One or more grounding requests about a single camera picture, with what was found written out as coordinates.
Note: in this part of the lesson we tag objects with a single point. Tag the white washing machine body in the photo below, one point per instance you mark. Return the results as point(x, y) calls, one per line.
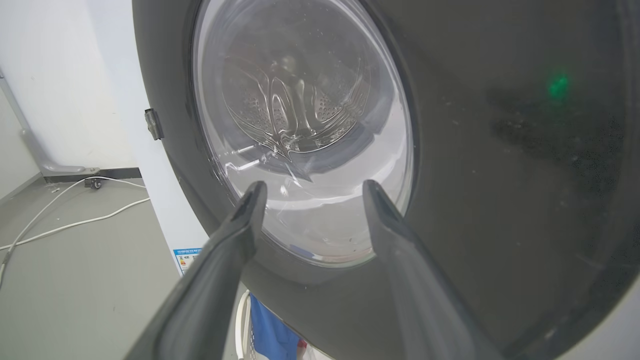
point(150, 165)

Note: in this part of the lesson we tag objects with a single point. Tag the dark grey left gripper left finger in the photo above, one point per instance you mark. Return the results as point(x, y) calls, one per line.
point(210, 280)

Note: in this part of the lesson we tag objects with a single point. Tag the blue garment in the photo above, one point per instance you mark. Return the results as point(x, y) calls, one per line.
point(272, 332)

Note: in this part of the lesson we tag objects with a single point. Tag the energy label sticker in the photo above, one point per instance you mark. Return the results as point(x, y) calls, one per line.
point(186, 258)

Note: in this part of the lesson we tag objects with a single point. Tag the grey wheeled stand base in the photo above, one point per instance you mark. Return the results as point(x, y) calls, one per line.
point(45, 150)

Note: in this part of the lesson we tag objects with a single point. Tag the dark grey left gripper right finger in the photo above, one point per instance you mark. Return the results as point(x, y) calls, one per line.
point(415, 280)

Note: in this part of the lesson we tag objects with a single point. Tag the white laundry basket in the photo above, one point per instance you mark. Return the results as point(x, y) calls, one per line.
point(243, 325)

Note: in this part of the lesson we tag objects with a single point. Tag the dark grey washing machine door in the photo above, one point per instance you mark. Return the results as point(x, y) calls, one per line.
point(500, 175)

